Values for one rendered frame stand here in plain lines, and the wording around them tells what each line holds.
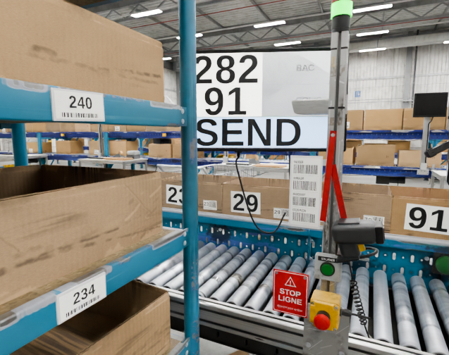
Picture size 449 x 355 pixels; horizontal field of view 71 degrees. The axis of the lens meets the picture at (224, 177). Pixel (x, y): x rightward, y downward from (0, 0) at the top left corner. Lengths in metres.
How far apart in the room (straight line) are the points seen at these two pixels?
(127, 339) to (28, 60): 0.37
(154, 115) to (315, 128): 0.62
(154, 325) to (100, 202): 0.23
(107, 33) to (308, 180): 0.62
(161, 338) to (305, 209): 0.50
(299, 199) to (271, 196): 0.67
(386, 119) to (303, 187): 5.16
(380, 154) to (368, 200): 4.27
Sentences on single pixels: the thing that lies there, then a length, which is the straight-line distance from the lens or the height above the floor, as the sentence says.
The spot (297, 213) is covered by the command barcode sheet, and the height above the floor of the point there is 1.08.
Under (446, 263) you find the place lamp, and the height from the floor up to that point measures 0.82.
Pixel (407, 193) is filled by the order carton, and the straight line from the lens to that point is 1.77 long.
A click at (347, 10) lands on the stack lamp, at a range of 0.91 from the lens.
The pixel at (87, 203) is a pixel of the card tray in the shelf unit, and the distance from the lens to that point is 0.41.
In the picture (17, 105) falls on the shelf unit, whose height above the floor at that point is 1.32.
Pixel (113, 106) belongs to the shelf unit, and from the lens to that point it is 0.39.
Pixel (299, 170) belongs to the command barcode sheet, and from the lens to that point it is 0.87.
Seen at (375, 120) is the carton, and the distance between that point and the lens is 5.98.
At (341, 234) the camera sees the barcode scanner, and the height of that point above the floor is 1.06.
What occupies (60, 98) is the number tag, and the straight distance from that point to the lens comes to 0.34.
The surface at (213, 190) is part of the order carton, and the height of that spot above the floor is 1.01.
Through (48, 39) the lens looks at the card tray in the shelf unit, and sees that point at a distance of 0.39.
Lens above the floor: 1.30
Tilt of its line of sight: 8 degrees down
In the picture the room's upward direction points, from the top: straight up
